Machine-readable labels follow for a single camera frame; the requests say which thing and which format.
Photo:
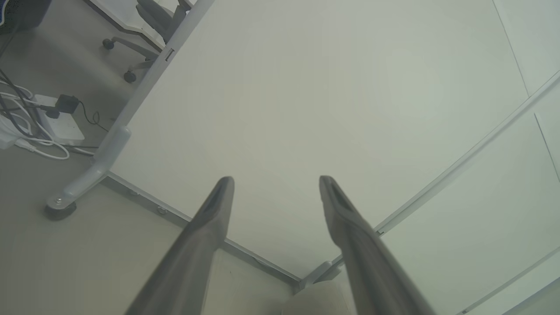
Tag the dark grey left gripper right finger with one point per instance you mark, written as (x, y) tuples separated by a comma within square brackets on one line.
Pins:
[(363, 258)]

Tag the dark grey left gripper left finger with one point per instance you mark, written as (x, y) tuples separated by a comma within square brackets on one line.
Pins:
[(199, 245)]

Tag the grey partition foot with caster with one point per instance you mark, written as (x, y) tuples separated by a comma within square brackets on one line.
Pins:
[(83, 183)]

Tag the large white partition panel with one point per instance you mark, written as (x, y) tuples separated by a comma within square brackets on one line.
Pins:
[(306, 109)]

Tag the white power strip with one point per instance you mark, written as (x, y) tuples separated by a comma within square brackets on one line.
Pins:
[(65, 129)]

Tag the black power adapter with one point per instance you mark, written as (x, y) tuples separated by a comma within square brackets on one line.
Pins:
[(66, 104)]

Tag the grey office chair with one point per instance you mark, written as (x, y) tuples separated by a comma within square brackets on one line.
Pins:
[(153, 26)]

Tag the dark box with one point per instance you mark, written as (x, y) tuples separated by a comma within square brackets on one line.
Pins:
[(24, 13)]

